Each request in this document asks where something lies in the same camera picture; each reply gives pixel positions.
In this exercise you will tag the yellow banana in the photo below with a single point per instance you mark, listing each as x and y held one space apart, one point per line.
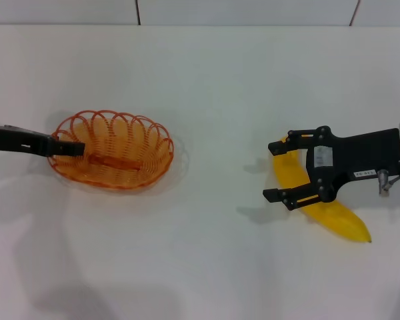
336 220

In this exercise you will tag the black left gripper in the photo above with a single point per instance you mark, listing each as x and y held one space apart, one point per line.
16 140

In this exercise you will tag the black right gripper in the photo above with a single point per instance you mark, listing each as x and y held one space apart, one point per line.
360 156

